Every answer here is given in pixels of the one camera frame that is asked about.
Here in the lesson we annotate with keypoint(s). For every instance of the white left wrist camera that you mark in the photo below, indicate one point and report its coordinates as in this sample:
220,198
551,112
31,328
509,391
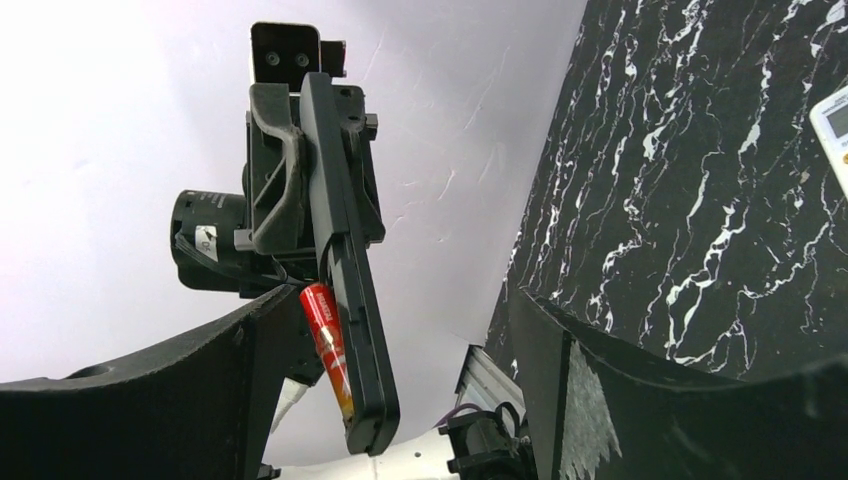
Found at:
283,53

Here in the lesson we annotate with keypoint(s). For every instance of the beige remote control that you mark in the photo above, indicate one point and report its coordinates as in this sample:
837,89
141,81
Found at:
829,120

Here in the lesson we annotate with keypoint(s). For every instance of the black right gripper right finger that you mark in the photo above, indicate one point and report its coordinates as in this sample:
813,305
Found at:
599,407

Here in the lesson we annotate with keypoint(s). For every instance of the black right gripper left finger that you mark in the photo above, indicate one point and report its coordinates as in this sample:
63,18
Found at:
199,405

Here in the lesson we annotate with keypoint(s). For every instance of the black cylindrical remote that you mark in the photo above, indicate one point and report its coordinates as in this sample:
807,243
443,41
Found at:
343,263

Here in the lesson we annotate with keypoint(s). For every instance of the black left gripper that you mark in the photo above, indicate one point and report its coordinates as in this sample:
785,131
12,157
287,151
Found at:
210,240

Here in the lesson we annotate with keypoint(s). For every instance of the red orange battery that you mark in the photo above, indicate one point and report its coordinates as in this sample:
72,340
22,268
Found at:
319,304

